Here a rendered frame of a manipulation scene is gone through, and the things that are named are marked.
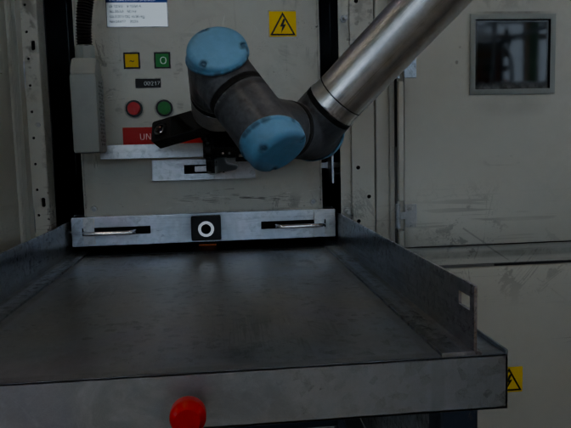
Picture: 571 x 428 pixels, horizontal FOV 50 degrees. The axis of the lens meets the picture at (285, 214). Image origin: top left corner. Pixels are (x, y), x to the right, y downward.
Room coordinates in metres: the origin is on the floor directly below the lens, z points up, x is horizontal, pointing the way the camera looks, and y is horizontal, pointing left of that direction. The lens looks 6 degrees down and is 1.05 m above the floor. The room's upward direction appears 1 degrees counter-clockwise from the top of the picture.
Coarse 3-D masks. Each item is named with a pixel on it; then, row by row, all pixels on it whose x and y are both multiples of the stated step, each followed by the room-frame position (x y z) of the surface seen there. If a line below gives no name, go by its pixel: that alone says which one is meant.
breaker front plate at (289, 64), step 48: (96, 0) 1.26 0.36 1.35; (192, 0) 1.28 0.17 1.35; (240, 0) 1.29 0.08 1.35; (288, 0) 1.30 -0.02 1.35; (96, 48) 1.26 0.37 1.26; (144, 48) 1.26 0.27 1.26; (288, 48) 1.29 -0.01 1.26; (144, 96) 1.26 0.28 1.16; (288, 96) 1.29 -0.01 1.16; (96, 192) 1.25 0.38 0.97; (144, 192) 1.26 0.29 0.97; (192, 192) 1.27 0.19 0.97; (240, 192) 1.28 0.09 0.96; (288, 192) 1.29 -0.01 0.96
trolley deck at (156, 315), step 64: (192, 256) 1.20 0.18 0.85; (256, 256) 1.18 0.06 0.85; (320, 256) 1.16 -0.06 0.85; (64, 320) 0.75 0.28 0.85; (128, 320) 0.74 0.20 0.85; (192, 320) 0.74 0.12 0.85; (256, 320) 0.73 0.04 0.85; (320, 320) 0.72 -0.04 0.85; (384, 320) 0.71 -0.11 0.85; (0, 384) 0.54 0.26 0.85; (64, 384) 0.55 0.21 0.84; (128, 384) 0.55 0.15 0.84; (192, 384) 0.56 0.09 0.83; (256, 384) 0.56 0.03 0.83; (320, 384) 0.57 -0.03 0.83; (384, 384) 0.58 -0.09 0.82; (448, 384) 0.58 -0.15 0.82
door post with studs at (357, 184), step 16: (352, 0) 1.26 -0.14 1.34; (368, 0) 1.27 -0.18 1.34; (352, 16) 1.26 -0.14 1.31; (368, 16) 1.27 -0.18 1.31; (352, 32) 1.26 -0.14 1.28; (368, 112) 1.27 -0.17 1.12; (352, 128) 1.26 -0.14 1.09; (368, 128) 1.27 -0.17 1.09; (352, 144) 1.26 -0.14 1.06; (368, 144) 1.27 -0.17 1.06; (352, 160) 1.26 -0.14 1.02; (368, 160) 1.27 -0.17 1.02; (352, 176) 1.26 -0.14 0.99; (368, 176) 1.27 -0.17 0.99; (352, 192) 1.26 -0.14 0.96; (368, 192) 1.27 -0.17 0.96; (352, 208) 1.27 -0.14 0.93; (368, 208) 1.27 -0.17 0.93; (368, 224) 1.27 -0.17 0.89
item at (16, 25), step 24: (0, 0) 1.19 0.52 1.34; (0, 24) 1.18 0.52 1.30; (0, 48) 1.17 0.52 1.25; (0, 72) 1.13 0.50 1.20; (24, 72) 1.20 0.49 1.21; (0, 96) 1.16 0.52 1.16; (24, 96) 1.19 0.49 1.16; (0, 120) 1.15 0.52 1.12; (24, 120) 1.19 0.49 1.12; (0, 144) 1.15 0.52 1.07; (24, 144) 1.18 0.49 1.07; (0, 168) 1.14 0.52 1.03; (24, 168) 1.20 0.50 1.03; (0, 192) 1.13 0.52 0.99; (24, 192) 1.20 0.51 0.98; (0, 216) 1.13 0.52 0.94; (24, 216) 1.20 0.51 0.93; (0, 240) 1.12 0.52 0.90; (24, 240) 1.20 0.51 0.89
